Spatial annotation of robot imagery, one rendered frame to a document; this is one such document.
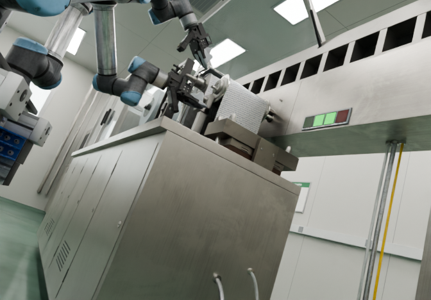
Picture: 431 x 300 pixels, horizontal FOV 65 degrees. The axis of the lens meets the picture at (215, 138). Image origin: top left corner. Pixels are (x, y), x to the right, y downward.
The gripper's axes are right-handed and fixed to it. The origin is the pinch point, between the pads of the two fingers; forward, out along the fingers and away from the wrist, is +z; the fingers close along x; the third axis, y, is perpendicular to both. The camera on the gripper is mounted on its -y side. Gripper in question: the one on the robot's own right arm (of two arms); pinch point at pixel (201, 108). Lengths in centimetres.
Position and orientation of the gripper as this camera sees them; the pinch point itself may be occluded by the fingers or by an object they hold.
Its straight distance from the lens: 151.7
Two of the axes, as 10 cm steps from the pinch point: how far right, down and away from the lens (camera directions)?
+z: 8.1, 4.3, 4.1
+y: 3.4, -9.0, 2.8
